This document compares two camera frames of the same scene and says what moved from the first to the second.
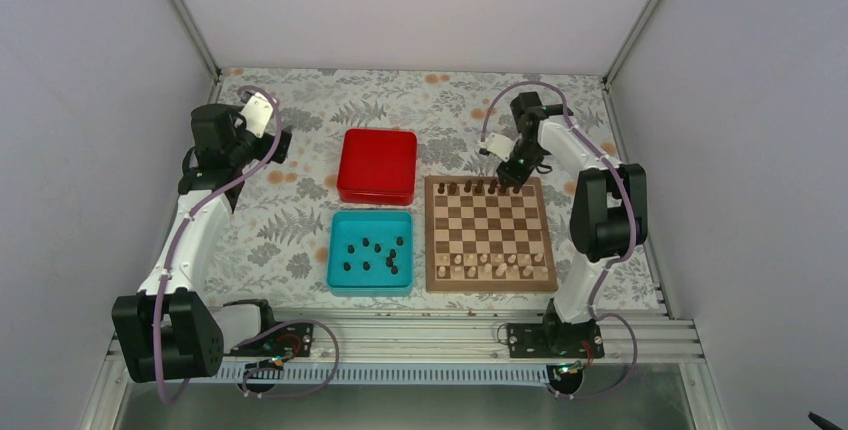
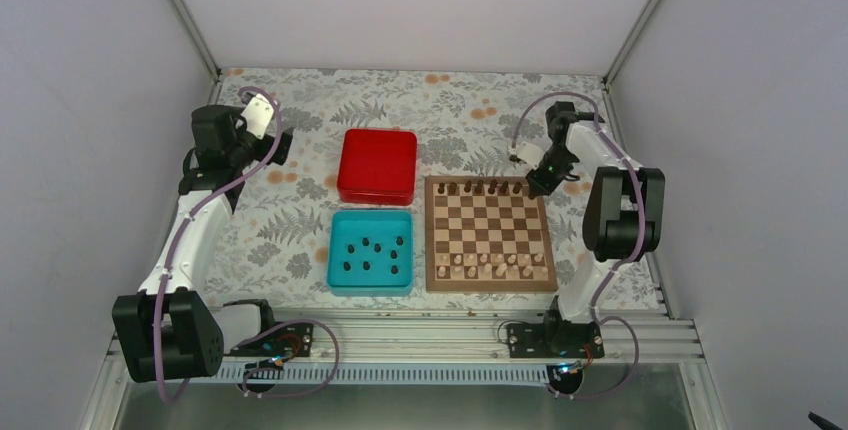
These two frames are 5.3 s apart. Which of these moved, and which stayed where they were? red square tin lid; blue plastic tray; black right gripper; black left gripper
Moved: black right gripper
Stayed: red square tin lid; black left gripper; blue plastic tray
